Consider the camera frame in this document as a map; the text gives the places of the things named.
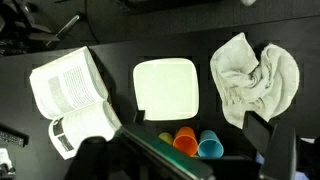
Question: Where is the white cloth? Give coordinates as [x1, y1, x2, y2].
[209, 32, 300, 130]

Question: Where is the thin black cable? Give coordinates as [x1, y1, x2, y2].
[83, 0, 100, 45]

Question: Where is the blue plastic cup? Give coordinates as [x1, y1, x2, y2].
[197, 129, 225, 159]

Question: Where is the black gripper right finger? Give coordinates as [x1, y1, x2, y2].
[242, 111, 298, 180]

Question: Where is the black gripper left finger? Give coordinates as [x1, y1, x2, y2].
[118, 109, 215, 180]

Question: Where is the white square plate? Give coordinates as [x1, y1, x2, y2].
[132, 57, 200, 122]

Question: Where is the orange plastic cup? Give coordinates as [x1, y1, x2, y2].
[172, 126, 200, 158]

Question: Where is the black remote control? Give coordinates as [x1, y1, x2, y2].
[0, 124, 30, 148]

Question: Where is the white rounded tool handle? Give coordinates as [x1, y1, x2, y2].
[239, 0, 258, 8]

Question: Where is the yellow plastic cup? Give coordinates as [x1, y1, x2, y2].
[158, 131, 175, 146]

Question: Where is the open book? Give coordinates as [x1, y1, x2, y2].
[29, 45, 123, 161]

